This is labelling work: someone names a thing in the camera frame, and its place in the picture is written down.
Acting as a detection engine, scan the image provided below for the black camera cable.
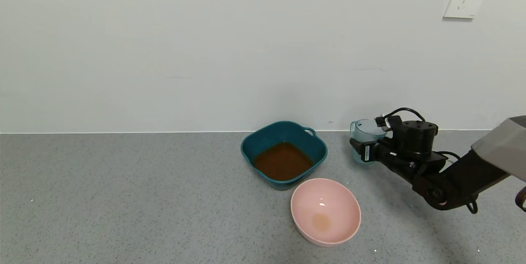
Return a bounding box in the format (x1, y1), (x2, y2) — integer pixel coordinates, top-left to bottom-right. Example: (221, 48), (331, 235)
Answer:
(384, 107), (426, 123)

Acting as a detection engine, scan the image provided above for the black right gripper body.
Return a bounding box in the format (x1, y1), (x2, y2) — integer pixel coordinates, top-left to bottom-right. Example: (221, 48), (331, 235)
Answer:
(360, 140), (396, 163)

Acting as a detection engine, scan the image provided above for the translucent blue handled cup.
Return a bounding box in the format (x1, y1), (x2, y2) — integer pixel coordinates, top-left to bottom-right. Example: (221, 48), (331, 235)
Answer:
(349, 119), (388, 164)

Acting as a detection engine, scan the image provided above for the teal square plastic basin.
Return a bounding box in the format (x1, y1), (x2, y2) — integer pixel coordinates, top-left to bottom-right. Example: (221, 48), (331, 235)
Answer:
(240, 121), (328, 191)

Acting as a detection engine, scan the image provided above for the pink plastic bowl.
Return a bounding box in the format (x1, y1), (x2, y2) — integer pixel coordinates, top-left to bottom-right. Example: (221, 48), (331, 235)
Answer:
(290, 178), (362, 247)

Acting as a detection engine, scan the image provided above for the braided dark arm cable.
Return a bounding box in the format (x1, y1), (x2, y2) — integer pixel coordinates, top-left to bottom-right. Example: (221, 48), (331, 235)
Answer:
(514, 186), (526, 212)

